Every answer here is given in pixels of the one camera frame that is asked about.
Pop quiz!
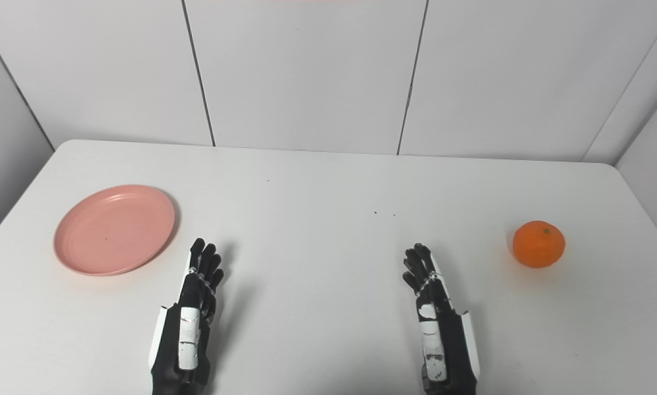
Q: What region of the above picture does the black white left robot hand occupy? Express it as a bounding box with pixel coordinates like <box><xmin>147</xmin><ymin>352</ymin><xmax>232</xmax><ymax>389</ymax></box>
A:
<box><xmin>148</xmin><ymin>238</ymin><xmax>225</xmax><ymax>395</ymax></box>

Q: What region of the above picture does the orange fruit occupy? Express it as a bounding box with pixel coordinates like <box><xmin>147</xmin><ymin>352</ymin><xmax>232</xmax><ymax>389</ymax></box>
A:
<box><xmin>512</xmin><ymin>220</ymin><xmax>566</xmax><ymax>269</ymax></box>

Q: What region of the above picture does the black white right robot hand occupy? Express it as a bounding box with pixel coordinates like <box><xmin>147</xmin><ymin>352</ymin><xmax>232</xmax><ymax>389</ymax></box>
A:
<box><xmin>402</xmin><ymin>243</ymin><xmax>481</xmax><ymax>395</ymax></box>

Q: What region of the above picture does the pink round plate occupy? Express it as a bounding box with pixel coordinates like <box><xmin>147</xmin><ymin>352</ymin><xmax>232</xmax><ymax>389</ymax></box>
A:
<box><xmin>53</xmin><ymin>184</ymin><xmax>176</xmax><ymax>277</ymax></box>

